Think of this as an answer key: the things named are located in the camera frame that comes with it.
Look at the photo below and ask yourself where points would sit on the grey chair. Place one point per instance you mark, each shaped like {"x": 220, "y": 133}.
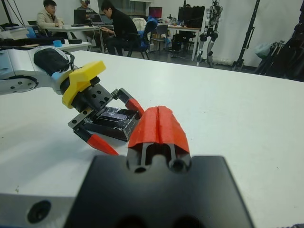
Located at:
{"x": 162, "y": 31}

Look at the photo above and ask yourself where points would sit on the black monitor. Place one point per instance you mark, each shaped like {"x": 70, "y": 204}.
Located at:
{"x": 183, "y": 13}

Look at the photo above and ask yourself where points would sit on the pale green plastic bag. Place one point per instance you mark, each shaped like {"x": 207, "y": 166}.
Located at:
{"x": 262, "y": 50}

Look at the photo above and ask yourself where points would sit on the person in black sweater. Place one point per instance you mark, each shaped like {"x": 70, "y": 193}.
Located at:
{"x": 123, "y": 26}

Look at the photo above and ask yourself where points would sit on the red screen monitor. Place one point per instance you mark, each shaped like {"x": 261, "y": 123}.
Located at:
{"x": 155, "y": 12}

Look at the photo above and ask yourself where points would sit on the white box stack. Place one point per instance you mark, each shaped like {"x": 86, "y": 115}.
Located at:
{"x": 14, "y": 32}

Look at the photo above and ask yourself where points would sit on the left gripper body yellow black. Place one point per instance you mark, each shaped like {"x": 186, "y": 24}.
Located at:
{"x": 80, "y": 76}

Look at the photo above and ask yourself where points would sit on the blue jacket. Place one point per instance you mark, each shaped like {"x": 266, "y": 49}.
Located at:
{"x": 149, "y": 28}

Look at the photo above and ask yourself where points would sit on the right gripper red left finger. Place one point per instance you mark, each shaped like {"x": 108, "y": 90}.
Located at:
{"x": 146, "y": 128}

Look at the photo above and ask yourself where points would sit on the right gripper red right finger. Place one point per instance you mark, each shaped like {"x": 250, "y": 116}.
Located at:
{"x": 171, "y": 128}

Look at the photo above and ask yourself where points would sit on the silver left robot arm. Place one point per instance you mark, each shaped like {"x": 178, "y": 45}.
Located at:
{"x": 19, "y": 71}

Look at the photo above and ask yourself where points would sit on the black chair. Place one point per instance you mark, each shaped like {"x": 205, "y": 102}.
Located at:
{"x": 135, "y": 46}

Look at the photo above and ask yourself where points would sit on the black foil-wrapped box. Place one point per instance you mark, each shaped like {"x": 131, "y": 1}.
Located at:
{"x": 111, "y": 117}

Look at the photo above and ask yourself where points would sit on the blue tape roll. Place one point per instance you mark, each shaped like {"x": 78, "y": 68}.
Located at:
{"x": 57, "y": 44}

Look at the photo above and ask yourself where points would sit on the white desk with laptops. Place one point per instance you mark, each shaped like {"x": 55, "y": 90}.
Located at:
{"x": 78, "y": 28}

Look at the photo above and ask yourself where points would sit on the white desk under monitors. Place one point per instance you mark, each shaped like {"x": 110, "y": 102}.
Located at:
{"x": 183, "y": 28}

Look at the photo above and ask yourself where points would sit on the black tape roll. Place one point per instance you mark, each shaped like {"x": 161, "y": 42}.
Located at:
{"x": 75, "y": 41}

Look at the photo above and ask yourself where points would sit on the black laptop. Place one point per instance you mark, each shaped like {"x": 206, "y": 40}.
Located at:
{"x": 79, "y": 16}
{"x": 99, "y": 19}

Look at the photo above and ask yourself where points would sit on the black crane stand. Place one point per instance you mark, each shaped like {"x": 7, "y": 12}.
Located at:
{"x": 247, "y": 35}

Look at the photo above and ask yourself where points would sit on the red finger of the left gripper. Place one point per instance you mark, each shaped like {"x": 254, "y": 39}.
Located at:
{"x": 134, "y": 105}
{"x": 99, "y": 142}

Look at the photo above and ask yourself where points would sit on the person with VR headset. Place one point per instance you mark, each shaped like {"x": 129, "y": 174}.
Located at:
{"x": 85, "y": 10}

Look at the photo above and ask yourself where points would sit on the person in beige jacket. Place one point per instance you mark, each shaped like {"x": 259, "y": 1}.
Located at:
{"x": 46, "y": 20}

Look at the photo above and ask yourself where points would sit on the silver humanoid robot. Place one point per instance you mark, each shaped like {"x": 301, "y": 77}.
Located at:
{"x": 209, "y": 35}

